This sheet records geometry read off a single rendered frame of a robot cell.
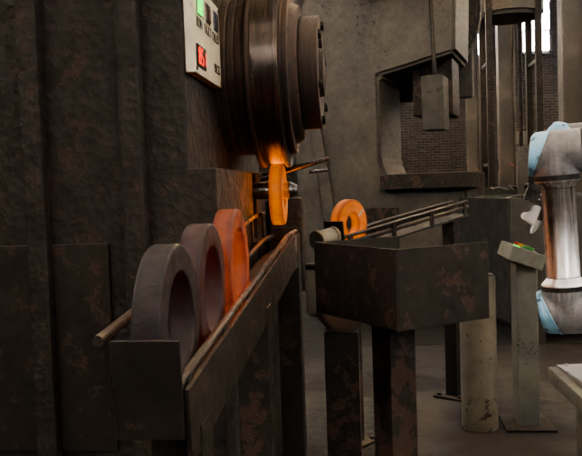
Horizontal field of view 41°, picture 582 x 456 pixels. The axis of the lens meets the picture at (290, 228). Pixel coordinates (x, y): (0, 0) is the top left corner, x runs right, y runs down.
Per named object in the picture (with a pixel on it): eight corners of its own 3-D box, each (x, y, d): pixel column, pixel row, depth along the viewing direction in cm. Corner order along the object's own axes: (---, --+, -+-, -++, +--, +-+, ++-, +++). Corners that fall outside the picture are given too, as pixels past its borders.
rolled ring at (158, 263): (194, 231, 97) (168, 232, 98) (155, 263, 79) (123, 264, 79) (204, 370, 100) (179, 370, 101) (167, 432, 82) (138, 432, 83)
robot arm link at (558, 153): (599, 338, 196) (586, 125, 193) (538, 339, 202) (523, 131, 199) (597, 329, 208) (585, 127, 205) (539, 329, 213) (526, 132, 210)
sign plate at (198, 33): (186, 71, 150) (181, -22, 149) (213, 89, 176) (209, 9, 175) (196, 71, 150) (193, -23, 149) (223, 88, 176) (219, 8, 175)
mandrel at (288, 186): (233, 192, 201) (232, 204, 198) (231, 179, 198) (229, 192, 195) (299, 189, 200) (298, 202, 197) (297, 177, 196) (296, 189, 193)
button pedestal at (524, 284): (508, 435, 250) (504, 246, 247) (496, 413, 274) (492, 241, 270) (558, 435, 248) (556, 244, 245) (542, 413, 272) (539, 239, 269)
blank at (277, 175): (267, 201, 187) (281, 200, 186) (270, 151, 195) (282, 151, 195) (273, 236, 199) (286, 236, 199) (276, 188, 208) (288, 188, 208)
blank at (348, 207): (343, 258, 246) (351, 258, 244) (323, 221, 238) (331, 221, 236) (365, 226, 255) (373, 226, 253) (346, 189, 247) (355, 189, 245)
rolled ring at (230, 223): (225, 237, 114) (204, 238, 115) (237, 343, 122) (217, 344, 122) (243, 192, 131) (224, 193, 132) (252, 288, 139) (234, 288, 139)
